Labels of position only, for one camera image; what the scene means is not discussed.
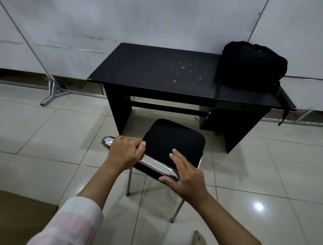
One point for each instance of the person's left hand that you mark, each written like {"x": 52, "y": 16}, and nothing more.
{"x": 122, "y": 151}

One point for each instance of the person's right hand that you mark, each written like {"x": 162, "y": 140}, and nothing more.
{"x": 189, "y": 180}

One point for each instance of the person's left thumb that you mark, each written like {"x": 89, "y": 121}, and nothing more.
{"x": 141, "y": 149}

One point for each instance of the person's right middle finger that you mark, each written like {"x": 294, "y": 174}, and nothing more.
{"x": 183, "y": 159}

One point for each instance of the person's right thumb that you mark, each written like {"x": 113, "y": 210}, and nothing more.
{"x": 168, "y": 179}

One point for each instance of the black chair with chrome frame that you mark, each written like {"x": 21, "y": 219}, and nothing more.
{"x": 176, "y": 138}

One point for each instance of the person's left forearm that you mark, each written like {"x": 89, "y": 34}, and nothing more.
{"x": 103, "y": 181}

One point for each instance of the person's right forearm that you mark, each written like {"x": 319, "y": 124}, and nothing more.
{"x": 224, "y": 219}

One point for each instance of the black wooden desk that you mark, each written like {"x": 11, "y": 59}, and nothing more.
{"x": 151, "y": 65}

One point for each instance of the pink plaid sleeve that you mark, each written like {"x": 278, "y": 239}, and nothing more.
{"x": 70, "y": 224}

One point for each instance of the metal partition stand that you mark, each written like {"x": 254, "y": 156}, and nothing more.
{"x": 306, "y": 115}
{"x": 53, "y": 88}

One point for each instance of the black backpack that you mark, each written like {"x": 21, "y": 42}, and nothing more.
{"x": 252, "y": 65}

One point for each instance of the brown cardboard sheet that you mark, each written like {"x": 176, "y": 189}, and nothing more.
{"x": 22, "y": 217}

